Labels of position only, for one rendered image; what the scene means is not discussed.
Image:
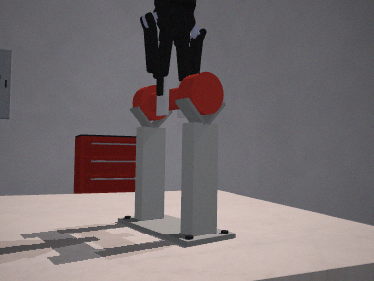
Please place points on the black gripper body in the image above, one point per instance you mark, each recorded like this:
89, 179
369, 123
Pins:
183, 8

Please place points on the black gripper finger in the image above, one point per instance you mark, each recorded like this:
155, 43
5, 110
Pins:
158, 58
189, 57

